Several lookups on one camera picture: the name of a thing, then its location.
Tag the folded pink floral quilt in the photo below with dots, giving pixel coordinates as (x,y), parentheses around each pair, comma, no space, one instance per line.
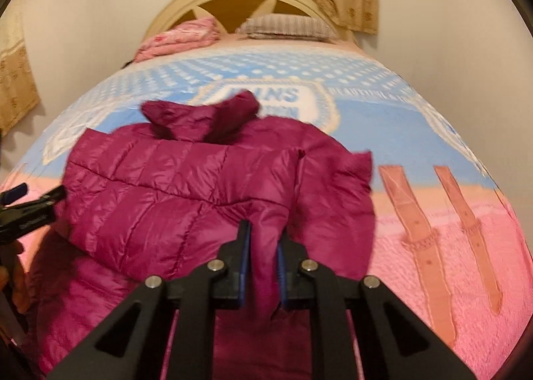
(179,38)

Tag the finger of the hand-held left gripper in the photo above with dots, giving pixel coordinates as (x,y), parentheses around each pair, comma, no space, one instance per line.
(16,192)
(48,199)

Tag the magenta puffer jacket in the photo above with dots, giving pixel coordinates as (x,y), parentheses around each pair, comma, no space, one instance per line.
(166,197)

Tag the blue and pink printed blanket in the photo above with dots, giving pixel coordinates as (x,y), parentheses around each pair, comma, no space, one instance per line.
(416,134)

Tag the pink bed sheet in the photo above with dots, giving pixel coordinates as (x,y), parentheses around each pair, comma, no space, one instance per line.
(333,46)

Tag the striped pillow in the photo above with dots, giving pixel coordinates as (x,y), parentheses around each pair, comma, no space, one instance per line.
(287,26)

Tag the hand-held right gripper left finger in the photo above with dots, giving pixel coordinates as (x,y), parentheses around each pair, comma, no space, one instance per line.
(246,271)

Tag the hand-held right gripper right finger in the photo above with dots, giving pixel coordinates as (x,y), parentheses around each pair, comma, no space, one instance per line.
(282,280)

